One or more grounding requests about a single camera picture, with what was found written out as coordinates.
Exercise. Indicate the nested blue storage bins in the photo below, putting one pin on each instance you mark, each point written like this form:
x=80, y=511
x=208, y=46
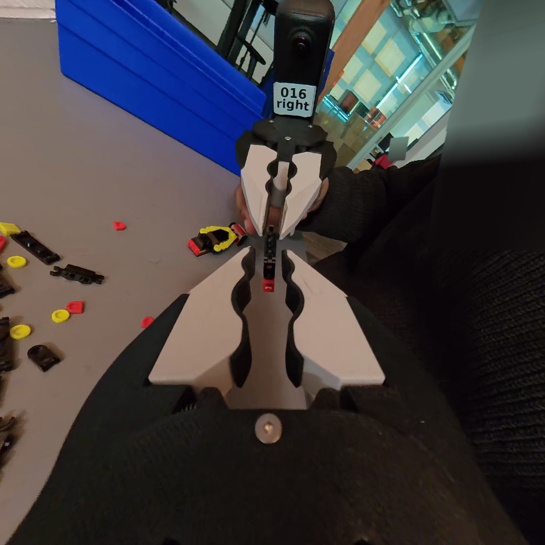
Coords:
x=140, y=72

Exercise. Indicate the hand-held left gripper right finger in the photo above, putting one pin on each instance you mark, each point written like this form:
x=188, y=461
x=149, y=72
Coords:
x=336, y=336

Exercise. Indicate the person's right forearm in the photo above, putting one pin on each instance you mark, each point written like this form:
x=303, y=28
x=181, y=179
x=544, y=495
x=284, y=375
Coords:
x=374, y=200

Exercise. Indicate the yellow black lego car model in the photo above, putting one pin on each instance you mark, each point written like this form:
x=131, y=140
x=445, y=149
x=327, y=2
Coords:
x=215, y=238

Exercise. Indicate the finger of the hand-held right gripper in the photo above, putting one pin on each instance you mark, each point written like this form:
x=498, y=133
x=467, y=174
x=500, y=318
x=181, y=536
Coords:
x=255, y=183
x=306, y=183

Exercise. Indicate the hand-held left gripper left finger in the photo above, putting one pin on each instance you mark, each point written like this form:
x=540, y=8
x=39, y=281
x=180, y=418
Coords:
x=200, y=332

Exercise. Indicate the thin black lego assembly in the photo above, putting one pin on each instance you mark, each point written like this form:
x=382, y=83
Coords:
x=269, y=266

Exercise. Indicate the pile of lego pieces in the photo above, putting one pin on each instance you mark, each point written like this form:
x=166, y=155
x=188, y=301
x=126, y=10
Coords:
x=76, y=274

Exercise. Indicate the person's right hand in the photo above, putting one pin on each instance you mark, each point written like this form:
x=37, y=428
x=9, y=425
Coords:
x=243, y=208

